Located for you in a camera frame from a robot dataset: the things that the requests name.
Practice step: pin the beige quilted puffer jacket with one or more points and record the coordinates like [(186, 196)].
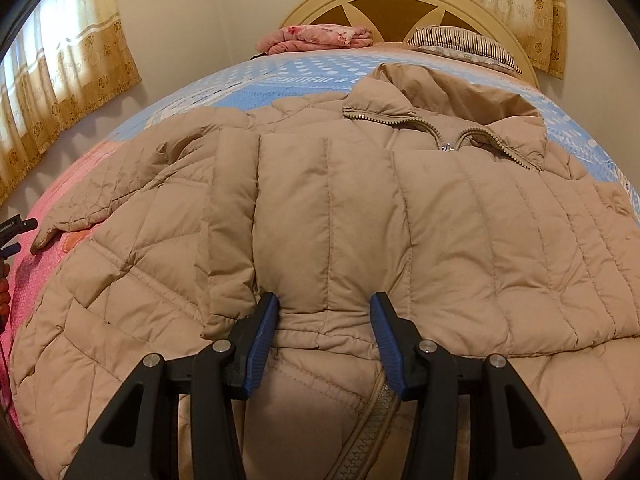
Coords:
[(350, 210)]

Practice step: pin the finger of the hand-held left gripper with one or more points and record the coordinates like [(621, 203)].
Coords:
[(9, 251), (17, 225)]

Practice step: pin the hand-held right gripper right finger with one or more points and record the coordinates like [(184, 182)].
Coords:
[(387, 340)]

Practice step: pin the blue and pink printed blanket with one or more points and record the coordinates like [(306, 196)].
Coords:
[(310, 67)]

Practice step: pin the striped pillow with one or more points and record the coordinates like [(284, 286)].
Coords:
[(450, 40)]

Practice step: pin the pink floral folded blanket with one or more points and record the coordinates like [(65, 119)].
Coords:
[(320, 37)]

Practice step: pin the beige patterned curtain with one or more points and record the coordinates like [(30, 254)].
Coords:
[(520, 10), (65, 60)]

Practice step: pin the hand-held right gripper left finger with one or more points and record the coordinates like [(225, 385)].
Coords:
[(261, 340)]

